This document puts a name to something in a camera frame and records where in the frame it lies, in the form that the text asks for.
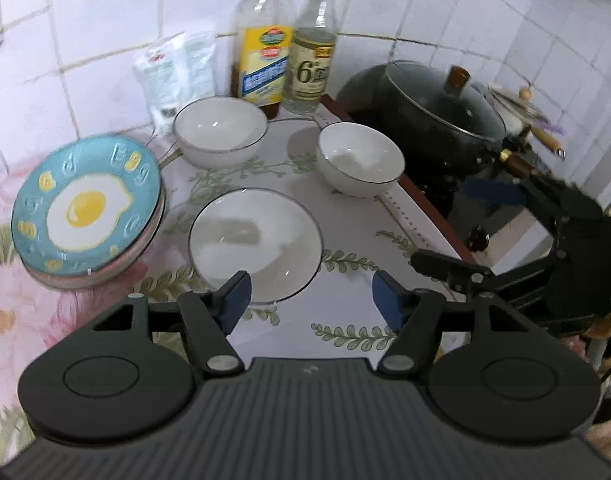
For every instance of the glass wok lid brown knob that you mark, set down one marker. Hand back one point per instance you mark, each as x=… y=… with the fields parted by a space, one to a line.
x=435 y=105

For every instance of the black gas stove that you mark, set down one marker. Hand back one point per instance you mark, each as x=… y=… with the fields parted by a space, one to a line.
x=455 y=220

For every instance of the clear vinegar bottle yellow cap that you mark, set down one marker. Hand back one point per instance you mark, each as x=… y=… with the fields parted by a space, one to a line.
x=310 y=60

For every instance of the oil bottle with yellow label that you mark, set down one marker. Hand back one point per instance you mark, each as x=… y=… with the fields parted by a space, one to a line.
x=263 y=55

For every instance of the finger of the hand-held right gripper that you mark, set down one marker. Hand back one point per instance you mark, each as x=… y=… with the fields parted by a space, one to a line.
x=455 y=267
x=490 y=193

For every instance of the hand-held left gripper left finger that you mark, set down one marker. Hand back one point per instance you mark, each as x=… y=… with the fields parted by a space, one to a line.
x=235 y=301

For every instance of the teal fried egg plate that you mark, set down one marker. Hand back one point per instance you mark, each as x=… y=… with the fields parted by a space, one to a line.
x=85 y=205

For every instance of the person's right hand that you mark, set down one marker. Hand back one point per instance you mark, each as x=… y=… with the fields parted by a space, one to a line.
x=601 y=331

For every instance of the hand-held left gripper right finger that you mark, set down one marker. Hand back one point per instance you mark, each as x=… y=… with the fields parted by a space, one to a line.
x=388 y=301

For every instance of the floral tablecloth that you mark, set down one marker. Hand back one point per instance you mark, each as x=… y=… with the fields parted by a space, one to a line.
x=350 y=255

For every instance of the white plate with sun print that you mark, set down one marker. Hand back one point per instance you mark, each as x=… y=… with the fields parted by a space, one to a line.
x=92 y=284

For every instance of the white plastic seasoning bag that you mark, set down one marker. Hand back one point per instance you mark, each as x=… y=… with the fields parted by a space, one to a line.
x=178 y=75

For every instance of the white bowl with dark rim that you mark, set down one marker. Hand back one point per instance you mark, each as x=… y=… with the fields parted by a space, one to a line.
x=220 y=132
x=255 y=240
x=360 y=165

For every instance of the black wok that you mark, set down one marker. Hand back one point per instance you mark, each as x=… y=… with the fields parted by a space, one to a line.
x=375 y=105

